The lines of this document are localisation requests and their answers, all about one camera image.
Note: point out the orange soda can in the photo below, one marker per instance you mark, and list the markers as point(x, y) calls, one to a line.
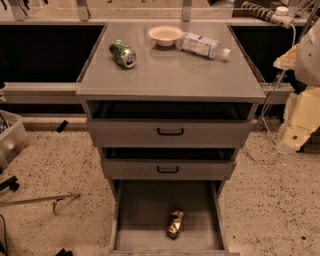
point(175, 223)

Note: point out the clear plastic water bottle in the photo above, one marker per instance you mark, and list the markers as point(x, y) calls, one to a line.
point(203, 46)

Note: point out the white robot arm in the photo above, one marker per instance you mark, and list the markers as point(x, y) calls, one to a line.
point(304, 58)

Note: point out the black floor clamp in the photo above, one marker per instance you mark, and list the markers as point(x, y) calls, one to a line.
point(10, 183)

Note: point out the white striped device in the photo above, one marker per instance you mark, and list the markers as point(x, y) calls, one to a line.
point(279, 16)

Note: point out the middle grey drawer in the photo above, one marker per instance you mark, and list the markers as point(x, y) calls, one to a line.
point(167, 163)

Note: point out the green soda can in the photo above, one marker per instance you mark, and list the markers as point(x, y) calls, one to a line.
point(123, 54)

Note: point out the white bowl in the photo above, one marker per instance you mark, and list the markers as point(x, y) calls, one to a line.
point(165, 36)

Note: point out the clear plastic bin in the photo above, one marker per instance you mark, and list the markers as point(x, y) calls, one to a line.
point(13, 137)

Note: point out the bottom grey drawer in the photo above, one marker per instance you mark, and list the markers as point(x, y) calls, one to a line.
point(143, 210)

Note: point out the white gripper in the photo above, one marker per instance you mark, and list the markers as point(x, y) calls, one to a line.
point(308, 63)

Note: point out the small black block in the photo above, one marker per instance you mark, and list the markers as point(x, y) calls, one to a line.
point(62, 126)

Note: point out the metal grabber stick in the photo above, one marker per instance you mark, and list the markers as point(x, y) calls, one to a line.
point(54, 199)

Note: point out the grey drawer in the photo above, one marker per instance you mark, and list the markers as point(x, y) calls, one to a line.
point(143, 210)
point(169, 124)
point(167, 163)

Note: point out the grey drawer cabinet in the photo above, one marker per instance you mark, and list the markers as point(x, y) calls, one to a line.
point(167, 74)

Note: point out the top grey drawer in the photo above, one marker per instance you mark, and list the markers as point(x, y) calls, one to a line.
point(169, 124)

